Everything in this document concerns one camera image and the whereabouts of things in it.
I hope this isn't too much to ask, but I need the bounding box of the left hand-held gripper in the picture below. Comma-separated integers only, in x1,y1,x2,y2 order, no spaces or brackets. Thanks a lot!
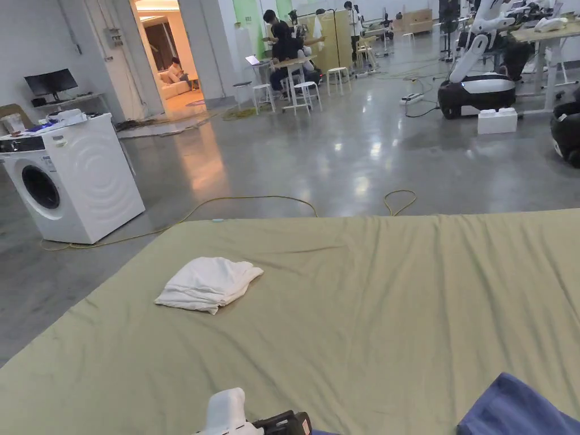
206,387,313,435

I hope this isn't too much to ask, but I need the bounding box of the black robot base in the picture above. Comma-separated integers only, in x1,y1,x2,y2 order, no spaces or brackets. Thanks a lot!
549,88,580,169

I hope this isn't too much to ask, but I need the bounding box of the white folded cloth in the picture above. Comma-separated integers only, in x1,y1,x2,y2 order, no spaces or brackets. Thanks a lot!
153,256,265,315

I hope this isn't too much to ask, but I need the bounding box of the bed with pale green sheet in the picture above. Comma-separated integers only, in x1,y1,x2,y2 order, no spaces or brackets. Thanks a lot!
0,209,580,435

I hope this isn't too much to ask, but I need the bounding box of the white washing machine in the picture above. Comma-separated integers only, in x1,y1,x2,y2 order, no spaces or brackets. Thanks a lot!
0,108,147,245

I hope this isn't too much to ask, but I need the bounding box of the dark blue garment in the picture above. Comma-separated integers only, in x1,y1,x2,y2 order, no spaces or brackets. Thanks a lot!
457,372,580,435

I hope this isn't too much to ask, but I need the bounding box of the white stool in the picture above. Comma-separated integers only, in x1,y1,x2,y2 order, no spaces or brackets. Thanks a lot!
293,81,323,113
326,67,352,97
251,83,277,115

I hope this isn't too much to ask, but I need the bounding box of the black-topped stool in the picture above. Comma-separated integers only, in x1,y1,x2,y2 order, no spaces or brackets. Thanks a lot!
233,81,253,110

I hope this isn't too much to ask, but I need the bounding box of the cream sofa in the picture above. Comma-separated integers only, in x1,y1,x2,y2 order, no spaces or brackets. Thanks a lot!
157,72,195,101

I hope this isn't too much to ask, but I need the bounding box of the wooden-topped high table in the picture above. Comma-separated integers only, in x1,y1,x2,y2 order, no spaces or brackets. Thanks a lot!
271,55,319,115

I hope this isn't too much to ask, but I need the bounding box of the desk with black monitor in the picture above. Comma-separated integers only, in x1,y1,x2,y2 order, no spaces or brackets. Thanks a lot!
23,69,109,115

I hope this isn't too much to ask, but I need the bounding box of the group of people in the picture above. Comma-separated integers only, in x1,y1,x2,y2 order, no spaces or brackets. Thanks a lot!
262,8,319,101

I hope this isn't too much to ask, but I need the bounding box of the wooden cabinet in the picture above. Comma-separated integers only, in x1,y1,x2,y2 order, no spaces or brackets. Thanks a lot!
312,10,354,70

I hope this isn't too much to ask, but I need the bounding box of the white wheeled robot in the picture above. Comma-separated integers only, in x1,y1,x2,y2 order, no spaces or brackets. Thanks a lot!
437,0,518,121

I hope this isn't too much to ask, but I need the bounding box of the wooden crate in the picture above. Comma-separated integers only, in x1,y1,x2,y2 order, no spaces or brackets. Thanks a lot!
400,8,434,35

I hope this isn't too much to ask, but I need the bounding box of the wooden-topped desk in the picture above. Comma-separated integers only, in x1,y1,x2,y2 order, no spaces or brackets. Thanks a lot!
511,17,580,112

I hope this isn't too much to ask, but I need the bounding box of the yellow cable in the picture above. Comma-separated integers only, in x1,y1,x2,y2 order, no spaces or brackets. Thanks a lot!
40,189,417,252

